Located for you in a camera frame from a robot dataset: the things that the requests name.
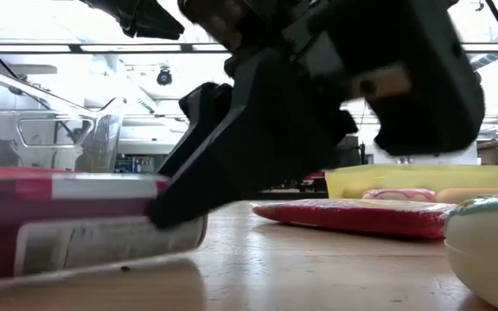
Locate pink frosted donut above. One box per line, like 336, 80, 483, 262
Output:
360, 187, 437, 202

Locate red popcorn packet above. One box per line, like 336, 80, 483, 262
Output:
251, 197, 457, 241
0, 171, 209, 282

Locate orange frosted donut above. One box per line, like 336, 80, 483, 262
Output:
434, 187, 498, 206

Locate teal frosted donut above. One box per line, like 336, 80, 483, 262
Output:
443, 193, 498, 311

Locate yellow translucent plastic bin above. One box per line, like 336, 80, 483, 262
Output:
324, 162, 498, 202

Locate black monitor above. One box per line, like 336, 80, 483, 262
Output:
335, 133, 362, 170

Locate clear plastic container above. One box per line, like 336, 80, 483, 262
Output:
0, 60, 128, 176

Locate red plastic mesh basket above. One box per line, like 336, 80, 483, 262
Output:
0, 166, 86, 179

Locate black ceiling camera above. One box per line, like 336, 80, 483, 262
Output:
156, 67, 174, 87

